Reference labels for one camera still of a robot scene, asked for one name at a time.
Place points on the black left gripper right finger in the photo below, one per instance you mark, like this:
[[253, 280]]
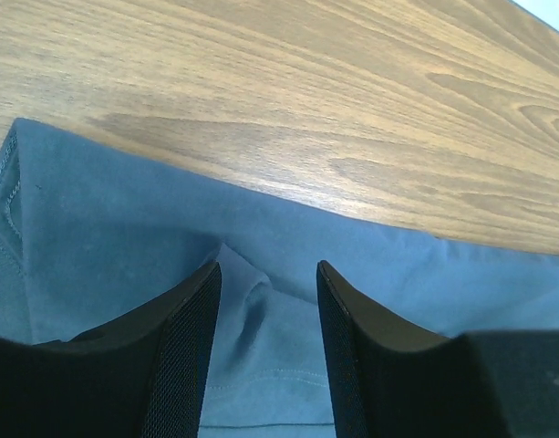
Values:
[[389, 377]]

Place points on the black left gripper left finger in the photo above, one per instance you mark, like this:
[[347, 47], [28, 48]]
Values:
[[142, 374]]

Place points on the teal blue t-shirt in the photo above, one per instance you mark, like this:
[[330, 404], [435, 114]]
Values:
[[88, 233]]

